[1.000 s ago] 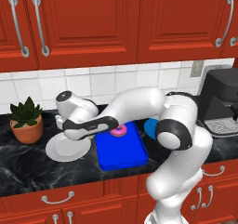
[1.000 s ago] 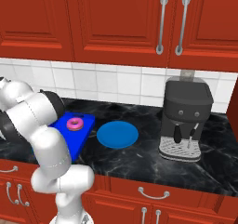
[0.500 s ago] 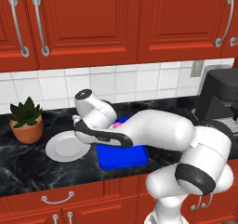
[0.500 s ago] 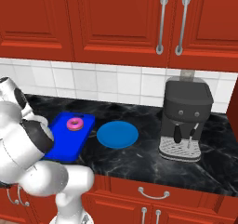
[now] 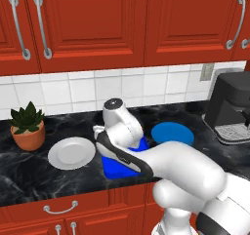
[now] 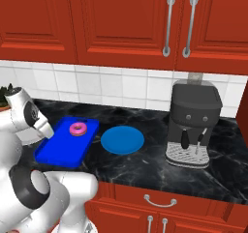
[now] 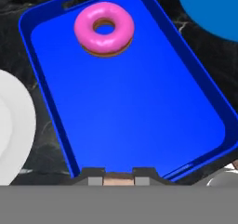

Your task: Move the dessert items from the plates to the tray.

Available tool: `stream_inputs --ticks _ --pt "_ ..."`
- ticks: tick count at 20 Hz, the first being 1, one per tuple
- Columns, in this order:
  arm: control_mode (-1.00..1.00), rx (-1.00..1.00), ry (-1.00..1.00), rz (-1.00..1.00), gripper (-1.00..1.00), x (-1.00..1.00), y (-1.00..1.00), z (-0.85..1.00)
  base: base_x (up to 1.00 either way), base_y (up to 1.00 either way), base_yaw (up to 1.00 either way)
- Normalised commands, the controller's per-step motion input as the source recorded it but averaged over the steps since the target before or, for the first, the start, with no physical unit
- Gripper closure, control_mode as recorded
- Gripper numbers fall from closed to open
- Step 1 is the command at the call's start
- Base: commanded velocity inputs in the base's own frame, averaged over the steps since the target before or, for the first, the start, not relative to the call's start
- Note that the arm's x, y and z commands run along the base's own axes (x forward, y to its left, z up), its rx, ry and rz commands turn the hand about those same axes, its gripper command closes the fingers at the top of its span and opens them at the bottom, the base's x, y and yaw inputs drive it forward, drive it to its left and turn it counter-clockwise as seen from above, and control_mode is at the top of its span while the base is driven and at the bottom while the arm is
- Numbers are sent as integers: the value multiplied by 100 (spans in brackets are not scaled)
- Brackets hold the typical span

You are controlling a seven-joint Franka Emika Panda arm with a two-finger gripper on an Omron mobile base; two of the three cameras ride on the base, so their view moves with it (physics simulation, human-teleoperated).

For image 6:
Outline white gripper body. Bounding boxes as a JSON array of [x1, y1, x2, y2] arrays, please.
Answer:
[[33, 115, 55, 140]]

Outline blue tray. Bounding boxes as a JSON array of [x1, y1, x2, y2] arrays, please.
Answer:
[[33, 115, 101, 169]]

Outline pink frosted donut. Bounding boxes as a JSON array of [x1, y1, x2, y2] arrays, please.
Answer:
[[69, 122, 88, 137]]

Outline green potted plant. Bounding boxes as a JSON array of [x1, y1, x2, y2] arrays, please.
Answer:
[[0, 83, 15, 113]]

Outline blue plate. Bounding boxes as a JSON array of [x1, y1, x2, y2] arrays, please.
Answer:
[[100, 125, 145, 156]]

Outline red base cupboard door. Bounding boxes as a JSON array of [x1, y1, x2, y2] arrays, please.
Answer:
[[157, 211, 248, 233], [84, 200, 160, 233]]

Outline dark grey coffee machine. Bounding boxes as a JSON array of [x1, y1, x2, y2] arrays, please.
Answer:
[[165, 80, 224, 170]]

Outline red drawer front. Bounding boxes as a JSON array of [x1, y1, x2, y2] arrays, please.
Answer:
[[110, 182, 238, 226]]

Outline red tall cupboard side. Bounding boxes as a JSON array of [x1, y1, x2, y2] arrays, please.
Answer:
[[234, 80, 248, 138]]

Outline red wall cupboard door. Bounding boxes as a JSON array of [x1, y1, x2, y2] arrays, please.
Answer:
[[67, 0, 186, 72], [0, 0, 78, 65], [174, 0, 248, 76]]

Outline silver drawer handle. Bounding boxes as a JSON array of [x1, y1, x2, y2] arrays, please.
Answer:
[[142, 193, 178, 209]]

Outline silver base cupboard handle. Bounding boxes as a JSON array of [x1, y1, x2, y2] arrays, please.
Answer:
[[161, 218, 169, 233], [146, 215, 154, 233]]

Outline grey wall socket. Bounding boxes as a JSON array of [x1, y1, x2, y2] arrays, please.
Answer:
[[187, 72, 203, 85]]

